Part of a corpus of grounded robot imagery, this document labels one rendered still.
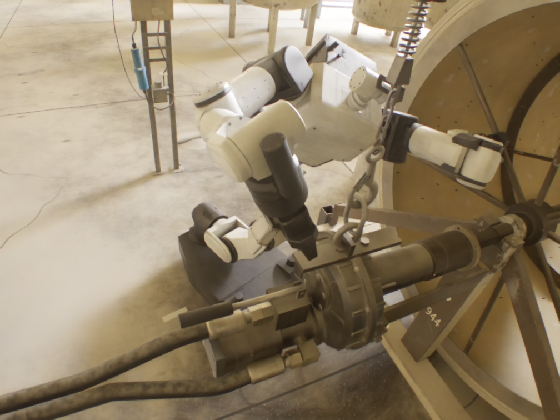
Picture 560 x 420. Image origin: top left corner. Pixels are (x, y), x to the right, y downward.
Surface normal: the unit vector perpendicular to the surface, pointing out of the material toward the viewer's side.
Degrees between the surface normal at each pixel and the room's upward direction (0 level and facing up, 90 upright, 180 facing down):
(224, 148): 27
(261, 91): 60
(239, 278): 0
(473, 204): 46
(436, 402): 0
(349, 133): 76
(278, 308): 0
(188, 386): 13
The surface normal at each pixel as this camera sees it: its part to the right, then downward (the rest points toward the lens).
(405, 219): -0.91, 0.19
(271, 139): -0.28, -0.60
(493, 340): 0.04, -0.85
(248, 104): 0.78, -0.01
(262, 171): 0.56, 0.53
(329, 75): 0.51, -0.28
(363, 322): 0.42, 0.34
